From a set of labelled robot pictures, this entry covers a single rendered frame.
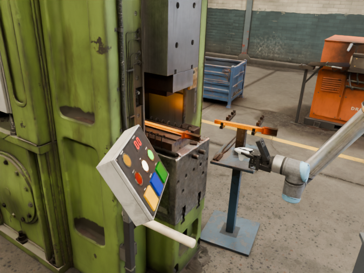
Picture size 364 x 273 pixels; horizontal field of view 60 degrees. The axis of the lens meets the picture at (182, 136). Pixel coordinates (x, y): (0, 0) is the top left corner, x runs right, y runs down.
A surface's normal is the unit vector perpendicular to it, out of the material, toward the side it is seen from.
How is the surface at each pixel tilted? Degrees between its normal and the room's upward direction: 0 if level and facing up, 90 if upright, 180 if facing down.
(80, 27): 89
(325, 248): 0
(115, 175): 90
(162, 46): 90
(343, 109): 90
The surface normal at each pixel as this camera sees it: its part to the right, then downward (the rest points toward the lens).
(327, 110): -0.54, 0.32
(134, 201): -0.13, 0.40
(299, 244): 0.04, -0.91
